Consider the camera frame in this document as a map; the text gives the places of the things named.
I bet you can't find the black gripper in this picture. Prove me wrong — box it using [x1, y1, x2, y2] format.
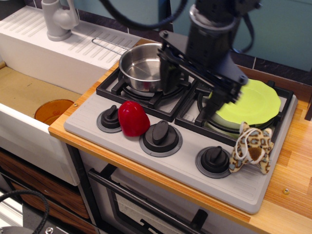
[158, 21, 248, 122]

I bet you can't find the stuffed cheetah toy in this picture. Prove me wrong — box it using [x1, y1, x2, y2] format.
[229, 122, 274, 174]

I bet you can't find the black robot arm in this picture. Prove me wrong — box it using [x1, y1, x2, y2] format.
[158, 0, 260, 126]

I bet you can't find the stainless steel pot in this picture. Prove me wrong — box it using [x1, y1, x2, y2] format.
[92, 37, 165, 93]

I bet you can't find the middle black stove knob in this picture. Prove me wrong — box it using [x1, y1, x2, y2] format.
[139, 120, 183, 157]

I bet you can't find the black stove knob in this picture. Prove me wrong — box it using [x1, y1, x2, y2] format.
[195, 146, 231, 179]
[139, 120, 183, 157]
[97, 105, 121, 134]

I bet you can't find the lime green plate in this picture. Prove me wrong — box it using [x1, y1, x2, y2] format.
[212, 79, 281, 126]

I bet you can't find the grey toy stove top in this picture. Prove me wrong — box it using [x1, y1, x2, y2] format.
[63, 63, 298, 215]

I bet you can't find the right black stove knob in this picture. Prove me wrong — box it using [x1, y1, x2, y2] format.
[195, 146, 231, 179]

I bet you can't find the left black stove knob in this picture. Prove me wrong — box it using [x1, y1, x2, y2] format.
[97, 105, 121, 134]

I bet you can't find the right black burner grate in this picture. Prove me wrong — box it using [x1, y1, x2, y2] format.
[175, 79, 298, 159]

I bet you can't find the black burner grate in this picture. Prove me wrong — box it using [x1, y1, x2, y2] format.
[175, 79, 298, 159]
[96, 68, 200, 122]

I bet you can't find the left black burner grate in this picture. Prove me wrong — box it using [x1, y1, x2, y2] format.
[96, 68, 200, 122]

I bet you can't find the red plastic pepper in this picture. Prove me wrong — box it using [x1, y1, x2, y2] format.
[118, 101, 150, 137]

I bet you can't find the oven door with window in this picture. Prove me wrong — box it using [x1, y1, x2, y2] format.
[80, 152, 253, 234]

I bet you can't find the grey toy faucet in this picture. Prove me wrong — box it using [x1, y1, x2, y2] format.
[41, 0, 79, 41]

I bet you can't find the white toy sink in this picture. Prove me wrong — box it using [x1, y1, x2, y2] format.
[0, 6, 139, 186]

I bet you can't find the wooden drawer front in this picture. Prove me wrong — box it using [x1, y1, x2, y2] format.
[0, 149, 96, 234]

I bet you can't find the black oven door handle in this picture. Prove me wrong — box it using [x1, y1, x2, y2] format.
[88, 169, 208, 234]

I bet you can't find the black braided cable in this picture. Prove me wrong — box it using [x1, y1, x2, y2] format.
[0, 190, 50, 234]

